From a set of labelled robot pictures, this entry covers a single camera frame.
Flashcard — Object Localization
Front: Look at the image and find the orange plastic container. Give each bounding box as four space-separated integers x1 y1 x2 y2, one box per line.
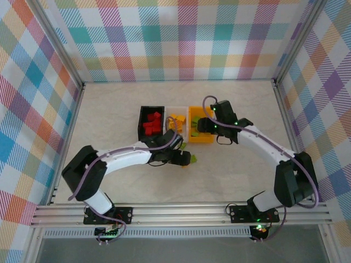
188 106 216 144

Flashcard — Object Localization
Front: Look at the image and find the black plastic container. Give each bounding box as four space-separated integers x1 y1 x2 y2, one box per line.
137 105 166 143

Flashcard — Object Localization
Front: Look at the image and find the white translucent plastic container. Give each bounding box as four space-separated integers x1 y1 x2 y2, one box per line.
163 106 190 143

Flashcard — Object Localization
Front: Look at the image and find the left green circuit board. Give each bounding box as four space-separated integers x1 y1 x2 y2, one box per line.
94 226 121 238

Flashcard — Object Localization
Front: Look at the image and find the right small circuit board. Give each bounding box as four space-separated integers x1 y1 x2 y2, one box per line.
250 224 269 241

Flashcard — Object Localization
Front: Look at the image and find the black cable loop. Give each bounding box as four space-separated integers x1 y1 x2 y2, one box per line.
216 134 233 146

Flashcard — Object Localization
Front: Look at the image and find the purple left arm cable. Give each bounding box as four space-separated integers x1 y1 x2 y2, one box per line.
67 116 184 245

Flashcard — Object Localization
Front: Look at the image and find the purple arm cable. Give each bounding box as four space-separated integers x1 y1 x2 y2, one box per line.
202 95 320 243
67 116 184 245

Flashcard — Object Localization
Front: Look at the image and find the aluminium mounting rail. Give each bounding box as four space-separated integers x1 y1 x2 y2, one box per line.
30 202 334 228

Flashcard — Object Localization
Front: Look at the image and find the aluminium table edge rail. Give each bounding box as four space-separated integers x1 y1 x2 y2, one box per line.
273 82 316 205
46 83 86 206

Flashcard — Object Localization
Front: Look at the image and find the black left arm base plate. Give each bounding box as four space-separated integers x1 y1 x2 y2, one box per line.
83 205 134 225

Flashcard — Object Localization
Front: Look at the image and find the slotted grey cable duct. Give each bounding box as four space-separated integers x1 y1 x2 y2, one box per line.
43 228 252 239

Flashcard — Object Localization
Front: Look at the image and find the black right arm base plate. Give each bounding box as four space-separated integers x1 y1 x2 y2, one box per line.
228 204 280 224

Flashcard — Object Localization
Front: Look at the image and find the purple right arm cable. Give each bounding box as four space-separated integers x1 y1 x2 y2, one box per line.
202 95 320 243

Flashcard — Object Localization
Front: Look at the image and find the aluminium frame post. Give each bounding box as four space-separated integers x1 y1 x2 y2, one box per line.
27 0 85 88
271 0 330 87

